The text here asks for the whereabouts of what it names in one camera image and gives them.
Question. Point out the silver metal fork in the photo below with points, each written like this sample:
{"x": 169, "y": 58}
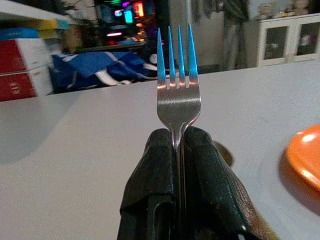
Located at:
{"x": 178, "y": 100}

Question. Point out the blue and white bag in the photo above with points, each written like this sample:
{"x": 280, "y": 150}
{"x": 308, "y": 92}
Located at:
{"x": 100, "y": 68}

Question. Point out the white glass-door cabinet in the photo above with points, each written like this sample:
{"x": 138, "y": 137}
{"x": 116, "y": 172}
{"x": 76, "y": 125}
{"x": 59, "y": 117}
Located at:
{"x": 287, "y": 40}

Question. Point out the orange plastic plate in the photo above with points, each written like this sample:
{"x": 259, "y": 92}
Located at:
{"x": 302, "y": 160}

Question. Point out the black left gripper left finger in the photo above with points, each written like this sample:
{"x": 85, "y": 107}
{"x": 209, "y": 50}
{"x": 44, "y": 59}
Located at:
{"x": 150, "y": 190}

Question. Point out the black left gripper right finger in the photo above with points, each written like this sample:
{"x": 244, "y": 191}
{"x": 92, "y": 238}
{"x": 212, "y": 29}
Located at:
{"x": 215, "y": 190}

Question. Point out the computer with coloured lights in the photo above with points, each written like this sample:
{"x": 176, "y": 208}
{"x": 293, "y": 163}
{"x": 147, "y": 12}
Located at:
{"x": 125, "y": 22}

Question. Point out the red and white box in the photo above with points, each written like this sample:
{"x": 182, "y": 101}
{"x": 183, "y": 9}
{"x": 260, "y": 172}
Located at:
{"x": 17, "y": 55}
{"x": 22, "y": 83}

